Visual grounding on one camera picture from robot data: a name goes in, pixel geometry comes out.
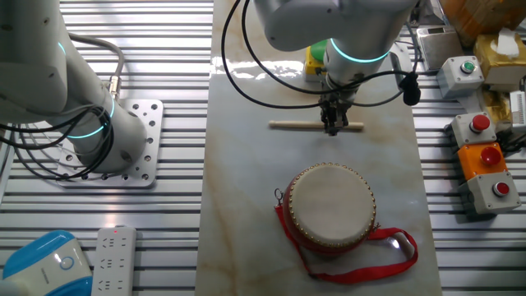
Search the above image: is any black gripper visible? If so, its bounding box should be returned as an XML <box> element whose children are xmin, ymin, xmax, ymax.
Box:
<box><xmin>320</xmin><ymin>87</ymin><xmax>356</xmax><ymax>137</ymax></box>

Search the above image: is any wooden drumstick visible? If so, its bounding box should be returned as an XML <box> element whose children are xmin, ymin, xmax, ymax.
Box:
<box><xmin>268</xmin><ymin>119</ymin><xmax>365</xmax><ymax>133</ymax></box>

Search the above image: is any red drum cream head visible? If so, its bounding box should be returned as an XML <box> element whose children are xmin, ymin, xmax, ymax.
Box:
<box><xmin>274</xmin><ymin>162</ymin><xmax>379</xmax><ymax>258</ymax></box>

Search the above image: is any yellow box green push button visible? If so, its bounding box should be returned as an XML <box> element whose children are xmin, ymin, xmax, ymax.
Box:
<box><xmin>302</xmin><ymin>39</ymin><xmax>330</xmax><ymax>83</ymax></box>

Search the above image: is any grey box green button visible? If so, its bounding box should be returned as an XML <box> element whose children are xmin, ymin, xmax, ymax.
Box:
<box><xmin>436</xmin><ymin>55</ymin><xmax>486</xmax><ymax>99</ymax></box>

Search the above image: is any grey box large red button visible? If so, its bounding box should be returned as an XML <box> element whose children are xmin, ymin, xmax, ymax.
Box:
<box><xmin>445</xmin><ymin>111</ymin><xmax>498</xmax><ymax>148</ymax></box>

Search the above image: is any silver digital scale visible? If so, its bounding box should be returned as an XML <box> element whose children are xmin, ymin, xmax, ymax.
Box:
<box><xmin>415</xmin><ymin>25</ymin><xmax>464</xmax><ymax>71</ymax></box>

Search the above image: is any orange box red button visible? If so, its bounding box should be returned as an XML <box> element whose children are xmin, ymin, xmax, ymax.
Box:
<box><xmin>456</xmin><ymin>141</ymin><xmax>510</xmax><ymax>182</ymax></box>

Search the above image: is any yellow foil packet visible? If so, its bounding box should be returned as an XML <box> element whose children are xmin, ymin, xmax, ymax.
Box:
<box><xmin>478</xmin><ymin>88</ymin><xmax>514</xmax><ymax>124</ymax></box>

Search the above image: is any grey box small red button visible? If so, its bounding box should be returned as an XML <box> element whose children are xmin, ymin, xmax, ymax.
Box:
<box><xmin>458</xmin><ymin>171</ymin><xmax>523</xmax><ymax>218</ymax></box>

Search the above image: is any yellow tissue pack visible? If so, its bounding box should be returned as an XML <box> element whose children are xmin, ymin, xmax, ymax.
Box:
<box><xmin>472</xmin><ymin>27</ymin><xmax>526</xmax><ymax>92</ymax></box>

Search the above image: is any brown wrapped package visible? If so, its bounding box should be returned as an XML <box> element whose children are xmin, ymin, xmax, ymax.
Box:
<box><xmin>439</xmin><ymin>0</ymin><xmax>526</xmax><ymax>46</ymax></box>

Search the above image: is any white power strip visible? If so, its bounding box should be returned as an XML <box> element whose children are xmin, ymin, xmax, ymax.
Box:
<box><xmin>90</xmin><ymin>225</ymin><xmax>137</xmax><ymax>296</ymax></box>

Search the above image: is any blue white plastic device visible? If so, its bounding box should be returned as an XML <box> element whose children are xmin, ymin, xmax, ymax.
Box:
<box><xmin>0</xmin><ymin>229</ymin><xmax>94</xmax><ymax>296</ymax></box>

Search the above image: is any black gripper cable with ferrite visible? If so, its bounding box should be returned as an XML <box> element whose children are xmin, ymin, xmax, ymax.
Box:
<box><xmin>241</xmin><ymin>0</ymin><xmax>422</xmax><ymax>107</ymax></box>

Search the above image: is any red fabric drum strap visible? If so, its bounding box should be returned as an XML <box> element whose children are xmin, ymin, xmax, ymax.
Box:
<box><xmin>274</xmin><ymin>204</ymin><xmax>419</xmax><ymax>285</ymax></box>

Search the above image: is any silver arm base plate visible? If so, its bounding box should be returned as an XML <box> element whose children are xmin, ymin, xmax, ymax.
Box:
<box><xmin>55</xmin><ymin>98</ymin><xmax>164</xmax><ymax>189</ymax></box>

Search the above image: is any grey base cable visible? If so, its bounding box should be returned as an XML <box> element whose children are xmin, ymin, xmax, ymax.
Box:
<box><xmin>67</xmin><ymin>32</ymin><xmax>126</xmax><ymax>100</ymax></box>

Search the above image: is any black cable bundle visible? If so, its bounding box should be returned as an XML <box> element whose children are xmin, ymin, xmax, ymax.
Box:
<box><xmin>0</xmin><ymin>104</ymin><xmax>115</xmax><ymax>183</ymax></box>

